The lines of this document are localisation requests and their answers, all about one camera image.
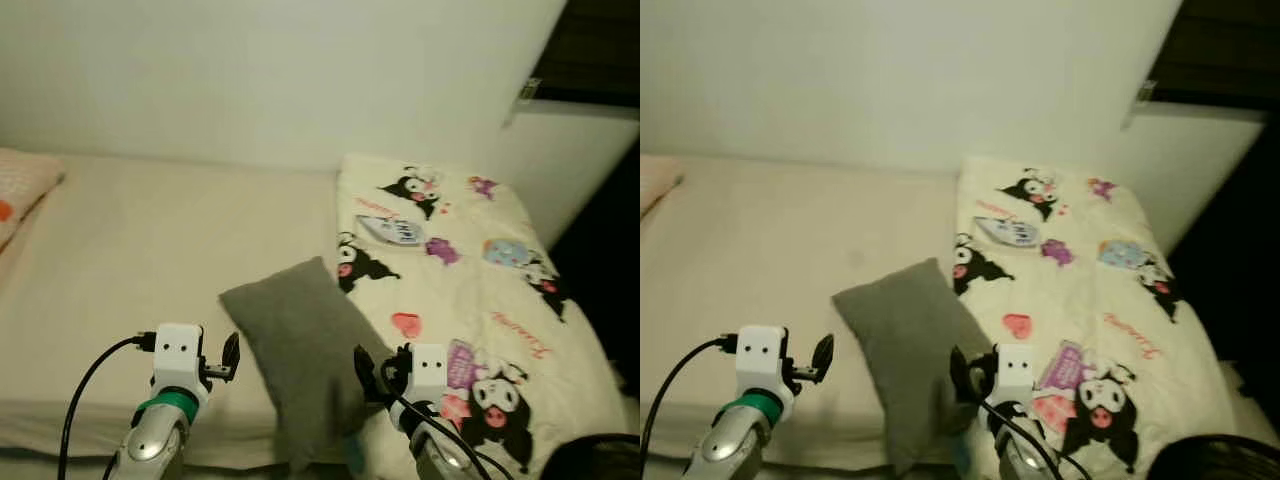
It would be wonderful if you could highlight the grey square pillow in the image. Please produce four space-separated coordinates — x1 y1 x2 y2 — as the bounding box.
218 256 396 473
832 257 999 477

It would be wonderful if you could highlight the pink patterned pillow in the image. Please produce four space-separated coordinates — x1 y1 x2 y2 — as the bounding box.
0 148 67 251

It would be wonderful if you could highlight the cream sheeted bed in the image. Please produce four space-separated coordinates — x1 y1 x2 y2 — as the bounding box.
0 150 641 473
640 152 1280 477

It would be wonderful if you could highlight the cartoon print white quilt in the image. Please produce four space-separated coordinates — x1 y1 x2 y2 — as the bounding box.
950 155 1247 477
335 152 631 477

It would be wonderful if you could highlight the black floor fan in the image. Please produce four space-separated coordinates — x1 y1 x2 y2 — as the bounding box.
540 432 641 480
1145 433 1280 480

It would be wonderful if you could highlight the dark window blind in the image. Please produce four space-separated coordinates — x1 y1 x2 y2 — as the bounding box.
530 0 641 109
1148 0 1280 113

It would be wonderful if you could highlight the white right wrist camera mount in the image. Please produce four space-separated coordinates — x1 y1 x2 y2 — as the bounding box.
995 345 1037 406
408 343 449 406

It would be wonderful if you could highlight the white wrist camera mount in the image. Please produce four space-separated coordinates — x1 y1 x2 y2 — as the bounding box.
150 323 211 406
408 343 449 406
995 345 1037 406
735 325 797 408

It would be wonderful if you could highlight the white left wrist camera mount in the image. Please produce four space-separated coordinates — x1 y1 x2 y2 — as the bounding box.
150 323 211 406
735 325 797 408

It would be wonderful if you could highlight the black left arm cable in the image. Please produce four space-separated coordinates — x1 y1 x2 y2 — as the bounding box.
57 333 159 480
640 335 741 480

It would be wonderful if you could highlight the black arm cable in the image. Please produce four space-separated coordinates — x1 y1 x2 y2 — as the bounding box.
975 368 1096 480
57 333 159 480
385 365 521 480
640 335 741 480

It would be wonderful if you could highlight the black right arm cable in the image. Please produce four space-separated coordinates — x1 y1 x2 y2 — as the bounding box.
385 365 521 480
975 368 1096 480

